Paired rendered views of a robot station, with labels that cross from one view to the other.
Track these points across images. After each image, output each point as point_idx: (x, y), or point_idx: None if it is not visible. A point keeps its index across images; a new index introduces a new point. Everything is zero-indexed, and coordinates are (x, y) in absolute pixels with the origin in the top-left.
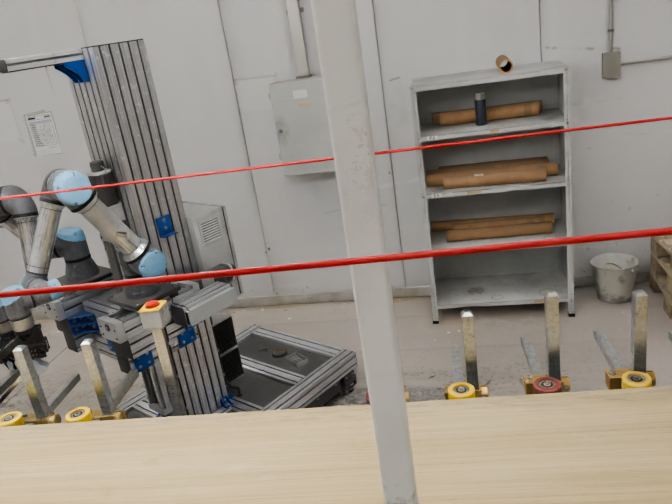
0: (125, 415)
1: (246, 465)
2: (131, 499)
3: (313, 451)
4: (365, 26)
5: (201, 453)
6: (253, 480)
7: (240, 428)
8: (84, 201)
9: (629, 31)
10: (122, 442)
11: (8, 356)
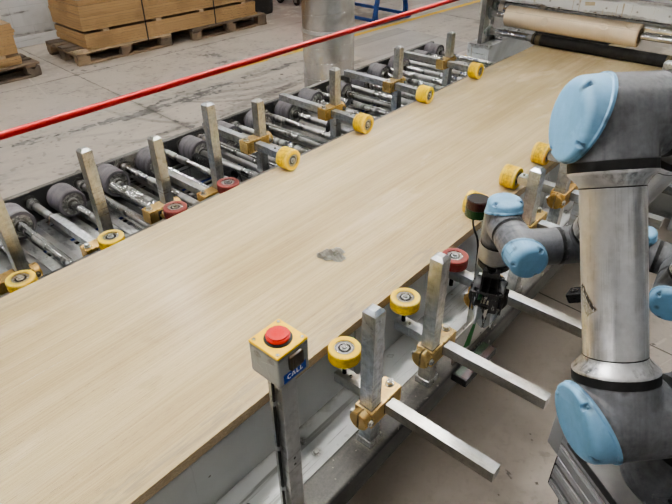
0: (363, 426)
1: (14, 458)
2: (114, 352)
3: None
4: None
5: (100, 428)
6: None
7: (88, 488)
8: (557, 158)
9: None
10: (225, 370)
11: (577, 301)
